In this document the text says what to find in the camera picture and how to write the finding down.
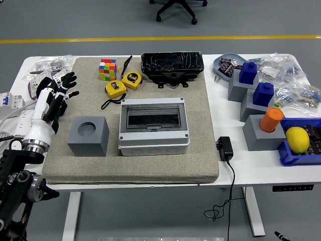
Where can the blue plastic bin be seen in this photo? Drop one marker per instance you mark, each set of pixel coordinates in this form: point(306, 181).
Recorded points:
point(291, 158)

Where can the grey-brown mat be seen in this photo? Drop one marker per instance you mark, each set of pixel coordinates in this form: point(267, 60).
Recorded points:
point(150, 168)

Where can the yellow lemon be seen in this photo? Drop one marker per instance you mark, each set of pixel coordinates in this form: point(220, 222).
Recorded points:
point(298, 140)

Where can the black office chair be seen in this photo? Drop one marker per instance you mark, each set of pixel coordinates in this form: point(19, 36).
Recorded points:
point(175, 7)

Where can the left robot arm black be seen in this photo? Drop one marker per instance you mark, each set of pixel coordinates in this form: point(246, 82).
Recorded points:
point(12, 195)

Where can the large colourful puzzle cube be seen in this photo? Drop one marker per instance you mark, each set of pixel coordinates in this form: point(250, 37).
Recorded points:
point(107, 70)

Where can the grey electrical box clear lid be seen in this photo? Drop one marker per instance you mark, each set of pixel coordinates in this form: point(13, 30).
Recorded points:
point(153, 143)

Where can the grey block with round hole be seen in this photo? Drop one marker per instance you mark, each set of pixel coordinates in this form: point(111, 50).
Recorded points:
point(87, 145)

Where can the black table control panel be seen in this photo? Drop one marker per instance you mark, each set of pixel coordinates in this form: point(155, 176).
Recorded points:
point(293, 188)

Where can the white socket purple trim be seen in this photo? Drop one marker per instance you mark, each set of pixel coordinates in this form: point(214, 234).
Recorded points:
point(32, 85)

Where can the black glossy case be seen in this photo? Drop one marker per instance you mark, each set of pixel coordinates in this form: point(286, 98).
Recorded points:
point(173, 62)

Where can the white power strip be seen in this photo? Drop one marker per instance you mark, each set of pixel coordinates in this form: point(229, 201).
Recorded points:
point(22, 123)

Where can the yellow tape measure round label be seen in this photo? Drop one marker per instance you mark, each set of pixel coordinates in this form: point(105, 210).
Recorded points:
point(132, 79)

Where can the white table leg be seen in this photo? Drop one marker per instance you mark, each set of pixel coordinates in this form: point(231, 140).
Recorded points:
point(71, 216)
point(255, 216)

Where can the clear bag of blue parts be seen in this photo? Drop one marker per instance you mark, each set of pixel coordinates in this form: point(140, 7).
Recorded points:
point(283, 67)
point(306, 98)

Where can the white circuit breaker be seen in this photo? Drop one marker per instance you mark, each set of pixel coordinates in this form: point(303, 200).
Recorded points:
point(11, 100)

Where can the small green piece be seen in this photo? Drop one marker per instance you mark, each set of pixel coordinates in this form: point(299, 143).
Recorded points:
point(277, 105)

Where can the blue-grey plate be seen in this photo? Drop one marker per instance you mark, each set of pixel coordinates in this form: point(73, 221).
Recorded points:
point(218, 66)

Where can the dark brown component strips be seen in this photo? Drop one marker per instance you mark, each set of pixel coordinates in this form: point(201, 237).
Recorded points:
point(314, 140)

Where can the black power adapter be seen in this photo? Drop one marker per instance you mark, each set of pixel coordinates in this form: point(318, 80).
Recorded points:
point(225, 148)

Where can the blue block with knob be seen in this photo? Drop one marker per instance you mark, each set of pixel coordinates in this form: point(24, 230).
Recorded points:
point(248, 72)
point(263, 94)

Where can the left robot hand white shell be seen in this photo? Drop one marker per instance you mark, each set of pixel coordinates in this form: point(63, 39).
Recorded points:
point(40, 125)

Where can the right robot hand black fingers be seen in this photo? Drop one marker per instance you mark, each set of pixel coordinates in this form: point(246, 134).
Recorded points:
point(282, 237)

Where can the dark snack packets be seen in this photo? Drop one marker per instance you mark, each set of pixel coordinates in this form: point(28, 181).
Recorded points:
point(225, 67)

